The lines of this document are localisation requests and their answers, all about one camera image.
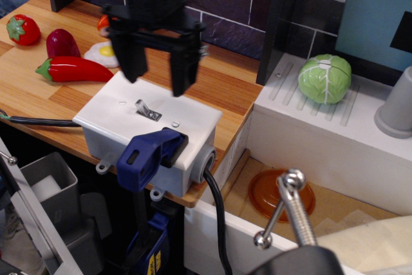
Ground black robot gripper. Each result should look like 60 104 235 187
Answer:
103 0 205 97

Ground toy fried egg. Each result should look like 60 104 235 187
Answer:
84 41 119 68

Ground toy salmon sushi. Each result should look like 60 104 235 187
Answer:
97 15 109 37

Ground red toy chili pepper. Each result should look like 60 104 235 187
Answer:
35 56 114 82

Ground purple toy eggplant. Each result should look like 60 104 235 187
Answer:
46 28 81 58

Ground blue bar clamp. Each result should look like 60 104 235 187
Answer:
116 128 189 275

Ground red toy strawberry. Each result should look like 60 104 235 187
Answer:
6 14 41 46

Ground grey metal bin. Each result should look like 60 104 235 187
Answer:
21 152 81 234

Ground green toy cabbage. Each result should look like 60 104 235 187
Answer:
298 54 351 104

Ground orange plastic bowl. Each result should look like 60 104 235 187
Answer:
248 169 315 219

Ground light blue box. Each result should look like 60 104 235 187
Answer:
335 0 411 71

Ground white toy sink unit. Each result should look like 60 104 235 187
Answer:
183 52 412 275

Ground grey plastic cup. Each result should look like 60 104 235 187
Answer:
374 67 411 139

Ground white switch box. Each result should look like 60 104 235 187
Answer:
73 71 223 197

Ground dark vertical post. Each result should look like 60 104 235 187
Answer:
256 0 296 85

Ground black power cable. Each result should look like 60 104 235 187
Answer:
203 169 233 275

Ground thin black green cable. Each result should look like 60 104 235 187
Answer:
0 111 81 128

